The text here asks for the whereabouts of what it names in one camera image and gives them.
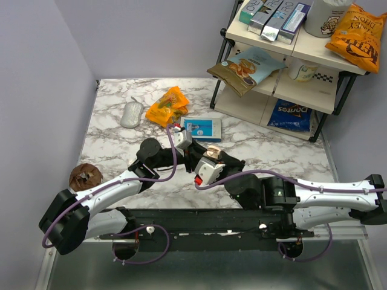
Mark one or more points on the blue Harry's razor box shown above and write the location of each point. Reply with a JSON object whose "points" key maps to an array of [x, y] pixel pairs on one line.
{"points": [[203, 129]]}

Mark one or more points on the silver RO box middle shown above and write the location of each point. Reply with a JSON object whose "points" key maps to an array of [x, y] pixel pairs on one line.
{"points": [[273, 26]]}

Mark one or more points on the orange honey dijon chips bag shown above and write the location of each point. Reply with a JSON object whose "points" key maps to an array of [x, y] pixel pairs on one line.
{"points": [[357, 38]]}

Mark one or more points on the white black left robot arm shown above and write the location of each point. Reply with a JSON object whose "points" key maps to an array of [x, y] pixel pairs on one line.
{"points": [[72, 217]]}

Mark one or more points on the blue gold chips bag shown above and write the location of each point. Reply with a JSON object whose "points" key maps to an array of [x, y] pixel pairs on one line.
{"points": [[245, 70]]}

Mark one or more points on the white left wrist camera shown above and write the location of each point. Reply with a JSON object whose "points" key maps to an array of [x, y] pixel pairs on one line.
{"points": [[183, 139]]}

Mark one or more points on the brown paper cupcake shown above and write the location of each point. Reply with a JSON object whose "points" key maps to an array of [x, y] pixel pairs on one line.
{"points": [[85, 176]]}

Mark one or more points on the purple blue box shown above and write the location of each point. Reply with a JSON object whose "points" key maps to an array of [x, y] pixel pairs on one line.
{"points": [[292, 24]]}

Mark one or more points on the white yellow cup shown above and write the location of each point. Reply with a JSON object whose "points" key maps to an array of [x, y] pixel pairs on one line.
{"points": [[302, 70]]}

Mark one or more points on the black beige shelf rack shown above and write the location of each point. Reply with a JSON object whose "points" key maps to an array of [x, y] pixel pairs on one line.
{"points": [[325, 94]]}

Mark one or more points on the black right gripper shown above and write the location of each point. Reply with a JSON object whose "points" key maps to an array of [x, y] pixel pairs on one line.
{"points": [[229, 162]]}

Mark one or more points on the silver RO box left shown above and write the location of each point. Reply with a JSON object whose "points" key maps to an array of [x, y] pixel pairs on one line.
{"points": [[263, 15]]}

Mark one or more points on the green RO box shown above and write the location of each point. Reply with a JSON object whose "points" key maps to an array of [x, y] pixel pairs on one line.
{"points": [[249, 10]]}

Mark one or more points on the grey glitter pouch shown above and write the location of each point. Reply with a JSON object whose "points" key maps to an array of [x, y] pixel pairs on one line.
{"points": [[131, 114]]}

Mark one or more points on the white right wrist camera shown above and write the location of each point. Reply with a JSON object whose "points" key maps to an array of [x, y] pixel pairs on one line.
{"points": [[207, 171]]}

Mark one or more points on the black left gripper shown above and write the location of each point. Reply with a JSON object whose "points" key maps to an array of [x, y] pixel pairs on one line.
{"points": [[191, 154]]}

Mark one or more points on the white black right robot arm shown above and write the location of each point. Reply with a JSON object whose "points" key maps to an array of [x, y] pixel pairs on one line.
{"points": [[309, 203]]}

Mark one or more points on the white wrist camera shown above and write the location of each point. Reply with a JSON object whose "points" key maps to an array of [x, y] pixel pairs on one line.
{"points": [[183, 139], [207, 171]]}

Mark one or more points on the silver ro box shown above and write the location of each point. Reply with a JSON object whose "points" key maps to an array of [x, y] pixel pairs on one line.
{"points": [[263, 15], [273, 26]]}

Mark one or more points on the beige small earbud case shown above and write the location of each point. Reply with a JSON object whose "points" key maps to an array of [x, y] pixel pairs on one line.
{"points": [[213, 152]]}

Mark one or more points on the orange candy bag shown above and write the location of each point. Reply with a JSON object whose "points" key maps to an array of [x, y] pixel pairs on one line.
{"points": [[169, 108]]}

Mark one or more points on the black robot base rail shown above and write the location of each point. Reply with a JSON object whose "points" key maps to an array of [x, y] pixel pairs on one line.
{"points": [[203, 230]]}

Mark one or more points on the blue Doritos bag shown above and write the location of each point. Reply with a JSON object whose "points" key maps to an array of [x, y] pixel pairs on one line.
{"points": [[290, 116]]}

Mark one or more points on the white popcorn tub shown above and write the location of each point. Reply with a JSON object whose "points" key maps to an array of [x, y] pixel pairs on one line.
{"points": [[324, 16]]}

